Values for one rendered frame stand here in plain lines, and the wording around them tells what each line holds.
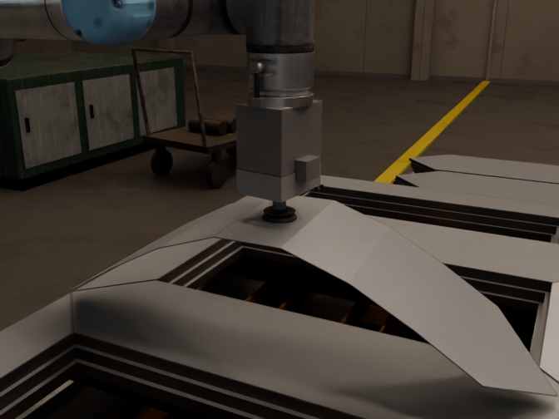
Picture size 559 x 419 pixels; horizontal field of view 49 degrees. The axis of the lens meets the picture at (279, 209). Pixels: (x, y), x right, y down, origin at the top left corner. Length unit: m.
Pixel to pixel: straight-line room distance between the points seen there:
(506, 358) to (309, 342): 0.24
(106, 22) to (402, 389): 0.49
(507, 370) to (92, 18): 0.54
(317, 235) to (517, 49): 10.55
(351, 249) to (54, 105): 4.23
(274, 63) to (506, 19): 10.56
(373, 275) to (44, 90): 4.22
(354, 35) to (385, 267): 11.03
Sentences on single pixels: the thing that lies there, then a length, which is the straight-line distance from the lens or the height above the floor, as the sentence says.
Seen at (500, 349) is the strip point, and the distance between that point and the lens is 0.73.
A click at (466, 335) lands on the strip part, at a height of 0.94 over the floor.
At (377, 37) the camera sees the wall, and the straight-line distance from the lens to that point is 11.56.
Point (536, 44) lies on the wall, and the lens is 11.16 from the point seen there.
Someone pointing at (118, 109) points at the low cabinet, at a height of 0.44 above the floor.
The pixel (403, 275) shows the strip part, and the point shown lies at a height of 0.99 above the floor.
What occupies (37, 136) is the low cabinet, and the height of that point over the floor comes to 0.38.
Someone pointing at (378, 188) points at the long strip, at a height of 0.87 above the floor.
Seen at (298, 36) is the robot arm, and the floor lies 1.25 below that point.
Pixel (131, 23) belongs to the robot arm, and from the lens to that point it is 0.60.
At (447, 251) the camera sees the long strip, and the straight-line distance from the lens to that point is 1.11.
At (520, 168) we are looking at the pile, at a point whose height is 0.85.
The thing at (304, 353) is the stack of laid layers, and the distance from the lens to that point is 0.78.
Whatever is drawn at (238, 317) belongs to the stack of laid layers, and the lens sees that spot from 0.86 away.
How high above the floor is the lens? 1.28
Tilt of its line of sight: 19 degrees down
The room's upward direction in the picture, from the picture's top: straight up
